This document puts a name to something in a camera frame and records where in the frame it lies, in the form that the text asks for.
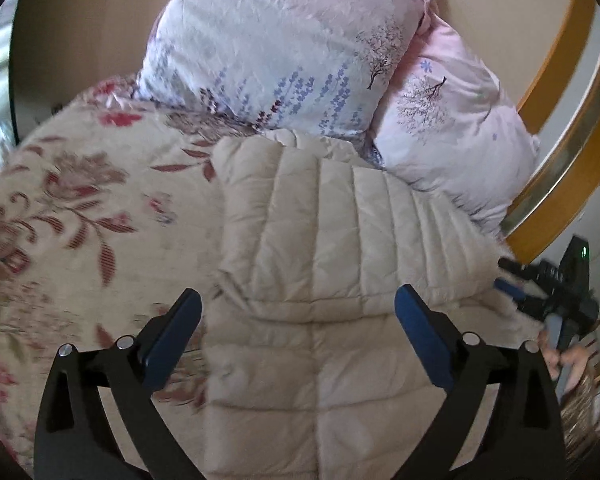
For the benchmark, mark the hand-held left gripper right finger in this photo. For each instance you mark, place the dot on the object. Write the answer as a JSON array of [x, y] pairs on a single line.
[[422, 340]]

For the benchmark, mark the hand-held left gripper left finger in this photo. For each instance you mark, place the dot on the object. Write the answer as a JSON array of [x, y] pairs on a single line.
[[172, 337]]

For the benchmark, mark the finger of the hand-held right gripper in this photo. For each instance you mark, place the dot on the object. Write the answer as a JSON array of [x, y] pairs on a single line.
[[512, 292], [517, 269]]

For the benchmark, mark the beige quilted down jacket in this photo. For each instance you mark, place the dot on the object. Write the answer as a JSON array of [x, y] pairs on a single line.
[[330, 235]]

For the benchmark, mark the person's right forearm gold sleeve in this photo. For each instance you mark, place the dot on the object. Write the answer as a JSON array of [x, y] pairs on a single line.
[[582, 420]]

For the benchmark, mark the person's right hand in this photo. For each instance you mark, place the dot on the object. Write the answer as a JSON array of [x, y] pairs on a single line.
[[580, 365]]

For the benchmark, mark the floral beige bed quilt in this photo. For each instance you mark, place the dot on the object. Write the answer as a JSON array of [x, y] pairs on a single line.
[[105, 210]]

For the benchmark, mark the pink tree print pillow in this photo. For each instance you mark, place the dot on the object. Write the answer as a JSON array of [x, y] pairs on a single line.
[[450, 125]]

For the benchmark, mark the pink lavender print pillow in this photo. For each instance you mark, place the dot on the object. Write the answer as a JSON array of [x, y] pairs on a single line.
[[280, 45]]

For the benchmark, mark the wooden door frame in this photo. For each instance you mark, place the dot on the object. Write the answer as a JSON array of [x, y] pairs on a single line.
[[555, 80]]

